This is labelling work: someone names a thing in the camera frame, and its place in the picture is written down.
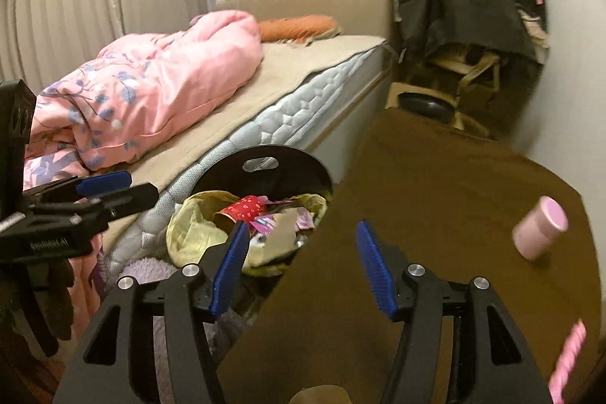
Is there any red paper cup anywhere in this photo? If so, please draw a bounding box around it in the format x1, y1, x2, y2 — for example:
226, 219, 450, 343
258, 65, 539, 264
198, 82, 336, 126
212, 195, 269, 234

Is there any yellow plastic trash bag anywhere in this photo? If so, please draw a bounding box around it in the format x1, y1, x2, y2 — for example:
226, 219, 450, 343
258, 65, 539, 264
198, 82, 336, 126
166, 191, 328, 278

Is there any pink caterpillar toy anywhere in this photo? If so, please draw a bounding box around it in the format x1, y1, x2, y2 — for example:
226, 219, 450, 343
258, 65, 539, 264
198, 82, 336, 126
548, 319, 587, 404

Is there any purple candy wrapper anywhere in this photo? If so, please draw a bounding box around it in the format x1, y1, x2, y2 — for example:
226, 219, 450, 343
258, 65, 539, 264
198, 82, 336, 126
251, 207, 315, 243

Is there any right hand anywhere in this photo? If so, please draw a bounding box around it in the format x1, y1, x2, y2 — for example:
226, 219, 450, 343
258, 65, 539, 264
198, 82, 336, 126
289, 385, 351, 404

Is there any quilted mattress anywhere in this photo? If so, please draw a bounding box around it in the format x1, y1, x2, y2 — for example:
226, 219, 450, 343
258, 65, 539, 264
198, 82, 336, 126
100, 43, 395, 277

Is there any pink floral quilt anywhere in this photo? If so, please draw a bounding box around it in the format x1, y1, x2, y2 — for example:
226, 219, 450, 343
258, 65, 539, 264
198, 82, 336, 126
22, 9, 265, 329

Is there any pink cylindrical jar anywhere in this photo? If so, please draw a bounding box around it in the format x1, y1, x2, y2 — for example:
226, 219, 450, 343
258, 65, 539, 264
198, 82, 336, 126
512, 196, 569, 262

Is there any black round bin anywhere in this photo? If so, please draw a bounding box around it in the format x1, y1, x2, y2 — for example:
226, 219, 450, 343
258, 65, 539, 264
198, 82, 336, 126
398, 92, 455, 124

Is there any beige bed sheet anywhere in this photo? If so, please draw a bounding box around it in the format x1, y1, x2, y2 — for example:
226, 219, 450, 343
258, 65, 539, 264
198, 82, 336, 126
100, 34, 387, 253

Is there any office chair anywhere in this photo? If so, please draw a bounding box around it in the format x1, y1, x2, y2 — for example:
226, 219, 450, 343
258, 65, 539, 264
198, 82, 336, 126
404, 44, 501, 139

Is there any orange pillow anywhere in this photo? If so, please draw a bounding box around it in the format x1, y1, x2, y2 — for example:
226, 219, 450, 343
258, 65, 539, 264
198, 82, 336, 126
258, 14, 341, 44

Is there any beige bed headboard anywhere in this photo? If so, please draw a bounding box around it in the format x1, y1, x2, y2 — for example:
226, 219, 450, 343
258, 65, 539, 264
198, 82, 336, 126
215, 0, 394, 43

